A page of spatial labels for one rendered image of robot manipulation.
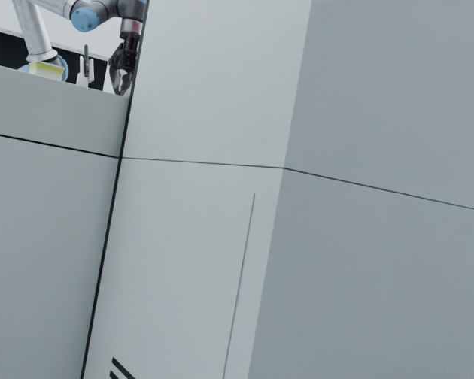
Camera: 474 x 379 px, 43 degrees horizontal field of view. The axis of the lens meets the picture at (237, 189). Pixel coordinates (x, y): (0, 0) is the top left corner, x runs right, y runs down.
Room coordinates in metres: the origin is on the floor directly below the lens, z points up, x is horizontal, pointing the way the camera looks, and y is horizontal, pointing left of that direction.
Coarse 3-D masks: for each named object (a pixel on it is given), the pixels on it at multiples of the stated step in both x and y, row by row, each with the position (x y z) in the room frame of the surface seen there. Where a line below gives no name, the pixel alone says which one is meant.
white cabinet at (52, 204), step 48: (0, 144) 1.29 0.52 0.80; (0, 192) 1.30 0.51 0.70; (48, 192) 1.35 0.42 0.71; (96, 192) 1.41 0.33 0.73; (0, 240) 1.31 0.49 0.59; (48, 240) 1.36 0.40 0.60; (96, 240) 1.42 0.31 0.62; (0, 288) 1.32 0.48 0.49; (48, 288) 1.37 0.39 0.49; (0, 336) 1.33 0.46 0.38; (48, 336) 1.38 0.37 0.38
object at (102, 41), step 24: (0, 0) 4.36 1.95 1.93; (0, 24) 4.37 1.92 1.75; (48, 24) 4.54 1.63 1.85; (72, 24) 4.62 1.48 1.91; (0, 48) 4.38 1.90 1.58; (24, 48) 4.46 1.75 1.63; (72, 48) 4.64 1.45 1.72; (96, 48) 4.73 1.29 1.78; (72, 72) 4.66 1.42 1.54; (96, 72) 4.75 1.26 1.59
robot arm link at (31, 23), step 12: (12, 0) 2.11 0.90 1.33; (24, 0) 2.10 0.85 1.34; (24, 12) 2.12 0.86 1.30; (36, 12) 2.14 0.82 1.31; (24, 24) 2.14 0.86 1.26; (36, 24) 2.15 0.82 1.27; (24, 36) 2.18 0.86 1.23; (36, 36) 2.17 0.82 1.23; (36, 48) 2.19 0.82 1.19; (48, 48) 2.22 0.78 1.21; (48, 60) 2.21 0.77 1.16; (60, 60) 2.29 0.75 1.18
